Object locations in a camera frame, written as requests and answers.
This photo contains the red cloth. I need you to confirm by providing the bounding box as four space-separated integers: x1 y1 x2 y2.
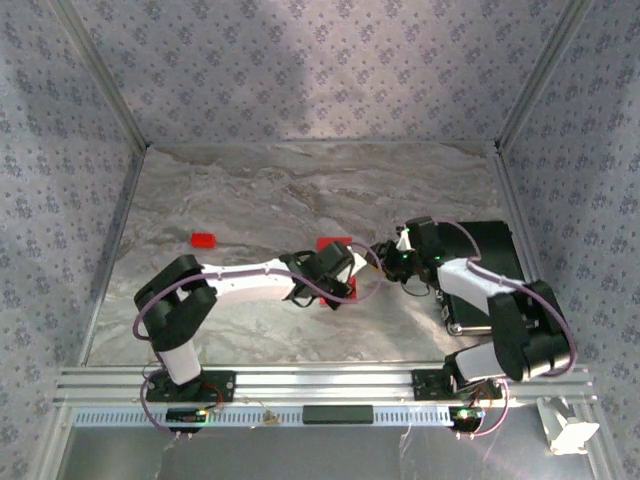
315 237 359 309

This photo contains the black ribbed hard case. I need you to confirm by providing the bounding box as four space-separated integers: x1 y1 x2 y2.
433 220 526 337

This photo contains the black bar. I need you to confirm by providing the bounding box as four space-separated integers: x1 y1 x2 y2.
302 405 375 425

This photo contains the right controller board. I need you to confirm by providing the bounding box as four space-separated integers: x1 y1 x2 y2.
448 406 486 424

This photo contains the controller board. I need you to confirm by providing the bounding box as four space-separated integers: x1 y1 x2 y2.
166 407 209 426
448 406 486 424

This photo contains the left controller board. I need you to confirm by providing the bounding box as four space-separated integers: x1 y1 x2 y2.
166 407 209 426

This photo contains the aluminium side rail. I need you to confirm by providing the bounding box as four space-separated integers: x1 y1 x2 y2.
77 144 151 366
492 144 569 362

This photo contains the aluminium front rail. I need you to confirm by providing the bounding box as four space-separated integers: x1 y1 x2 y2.
54 365 599 406

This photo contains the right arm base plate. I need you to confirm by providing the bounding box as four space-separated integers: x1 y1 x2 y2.
412 368 504 401

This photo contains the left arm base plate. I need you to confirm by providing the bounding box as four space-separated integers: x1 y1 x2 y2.
145 370 237 403

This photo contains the slotted cable duct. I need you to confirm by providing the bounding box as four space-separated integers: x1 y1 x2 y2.
72 405 454 427

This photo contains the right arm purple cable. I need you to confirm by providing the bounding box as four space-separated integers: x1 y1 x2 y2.
434 218 581 440

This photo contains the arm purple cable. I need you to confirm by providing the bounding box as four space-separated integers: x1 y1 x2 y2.
434 218 581 440
130 241 385 439

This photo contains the aluminium frame post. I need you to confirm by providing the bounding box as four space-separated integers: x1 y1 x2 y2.
494 0 594 150
52 0 151 150

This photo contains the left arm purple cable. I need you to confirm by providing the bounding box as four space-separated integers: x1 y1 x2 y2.
130 241 385 439

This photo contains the white plastic bracket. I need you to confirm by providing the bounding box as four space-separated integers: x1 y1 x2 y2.
535 396 600 456

